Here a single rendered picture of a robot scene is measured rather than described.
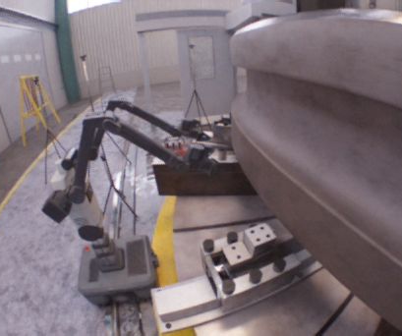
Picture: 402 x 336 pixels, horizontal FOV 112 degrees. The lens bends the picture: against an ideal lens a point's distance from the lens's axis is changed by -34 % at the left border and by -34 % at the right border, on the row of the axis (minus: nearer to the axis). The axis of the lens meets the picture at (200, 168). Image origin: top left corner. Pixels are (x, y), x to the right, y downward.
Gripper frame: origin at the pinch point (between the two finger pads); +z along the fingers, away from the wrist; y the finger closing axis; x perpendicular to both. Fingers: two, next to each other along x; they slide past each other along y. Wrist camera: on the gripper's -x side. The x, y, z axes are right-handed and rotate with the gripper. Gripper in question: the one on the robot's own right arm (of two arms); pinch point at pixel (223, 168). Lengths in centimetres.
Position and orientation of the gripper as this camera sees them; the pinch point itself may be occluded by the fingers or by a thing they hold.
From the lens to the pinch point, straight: 107.3
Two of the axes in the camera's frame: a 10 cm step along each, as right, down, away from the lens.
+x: -2.6, 8.9, 3.8
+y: -2.7, -4.5, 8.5
